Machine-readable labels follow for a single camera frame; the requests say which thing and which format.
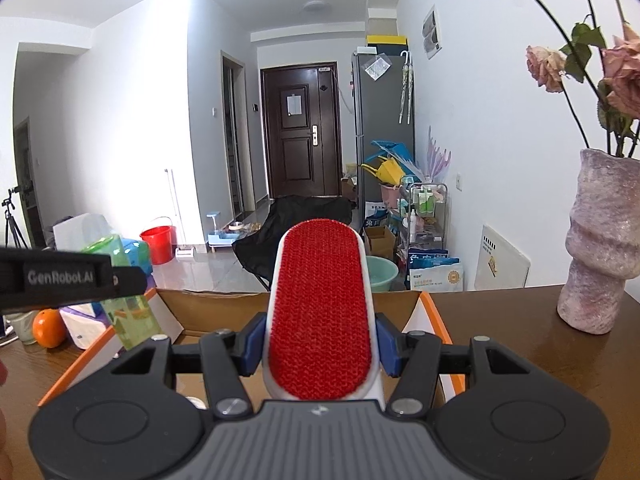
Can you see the grey refrigerator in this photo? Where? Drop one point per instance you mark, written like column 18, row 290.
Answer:
column 382, row 110

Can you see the orange fruit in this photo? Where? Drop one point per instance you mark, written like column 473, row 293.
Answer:
column 49, row 330

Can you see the round ceiling lamp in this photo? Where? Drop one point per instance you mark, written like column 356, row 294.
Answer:
column 317, row 5

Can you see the dark brown entrance door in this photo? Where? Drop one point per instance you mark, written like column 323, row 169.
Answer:
column 297, row 160

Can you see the red plastic bucket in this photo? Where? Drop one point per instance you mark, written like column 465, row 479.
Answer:
column 157, row 242

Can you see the black folding chair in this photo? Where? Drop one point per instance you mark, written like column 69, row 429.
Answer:
column 260, row 240

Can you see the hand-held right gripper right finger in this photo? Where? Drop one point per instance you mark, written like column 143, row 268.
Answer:
column 387, row 350

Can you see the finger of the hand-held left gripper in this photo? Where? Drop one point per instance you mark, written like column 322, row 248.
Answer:
column 130, row 280

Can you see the pink plastic bucket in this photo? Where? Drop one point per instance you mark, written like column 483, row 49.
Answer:
column 390, row 195

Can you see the small brown cardboard box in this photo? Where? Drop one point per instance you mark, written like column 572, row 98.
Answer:
column 380, row 242

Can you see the green plastic basin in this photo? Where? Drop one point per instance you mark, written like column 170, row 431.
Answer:
column 382, row 272

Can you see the blue printed bag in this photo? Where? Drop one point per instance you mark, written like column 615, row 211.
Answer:
column 435, row 272

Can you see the metal storage cart with bottles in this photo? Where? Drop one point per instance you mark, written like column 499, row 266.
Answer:
column 425, row 205

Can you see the white folded umbrella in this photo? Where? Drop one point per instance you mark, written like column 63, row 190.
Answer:
column 406, row 90

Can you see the white flat board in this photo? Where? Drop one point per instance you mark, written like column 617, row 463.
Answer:
column 500, row 260

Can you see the pink textured ceramic vase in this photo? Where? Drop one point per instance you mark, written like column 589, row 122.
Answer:
column 600, row 240

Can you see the purple feather decoration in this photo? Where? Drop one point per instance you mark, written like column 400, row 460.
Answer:
column 440, row 160

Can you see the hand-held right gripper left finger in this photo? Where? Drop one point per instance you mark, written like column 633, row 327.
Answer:
column 255, row 350

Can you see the clear bag with papers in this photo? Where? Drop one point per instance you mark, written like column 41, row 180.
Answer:
column 377, row 66

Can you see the white paper notice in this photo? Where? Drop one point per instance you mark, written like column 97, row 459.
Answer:
column 294, row 104

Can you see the blue white pet feeder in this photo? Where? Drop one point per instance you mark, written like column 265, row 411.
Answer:
column 222, row 237

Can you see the interior door frame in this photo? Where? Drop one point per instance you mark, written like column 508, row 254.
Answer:
column 226, row 135

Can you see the red white lint brush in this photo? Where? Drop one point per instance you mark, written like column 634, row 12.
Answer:
column 320, row 310

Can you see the bunch of dried pink roses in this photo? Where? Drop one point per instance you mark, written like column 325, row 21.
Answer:
column 547, row 62

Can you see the yellow and black flat box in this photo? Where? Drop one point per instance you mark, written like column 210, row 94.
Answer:
column 386, row 40

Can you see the orange red cardboard box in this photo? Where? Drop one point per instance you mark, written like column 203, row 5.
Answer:
column 215, row 310

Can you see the blue tissue pack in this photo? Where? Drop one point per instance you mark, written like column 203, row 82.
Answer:
column 137, row 257

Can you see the white mop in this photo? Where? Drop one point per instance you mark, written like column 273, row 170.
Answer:
column 185, row 252

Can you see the black camera tripod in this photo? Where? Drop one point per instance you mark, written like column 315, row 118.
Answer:
column 11, row 220

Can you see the purple white tissue pack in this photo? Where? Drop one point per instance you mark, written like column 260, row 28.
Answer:
column 85, row 325

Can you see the white blue paper package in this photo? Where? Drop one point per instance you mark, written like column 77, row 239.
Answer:
column 377, row 215

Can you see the green translucent bottle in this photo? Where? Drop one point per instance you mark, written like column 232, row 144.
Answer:
column 125, row 315

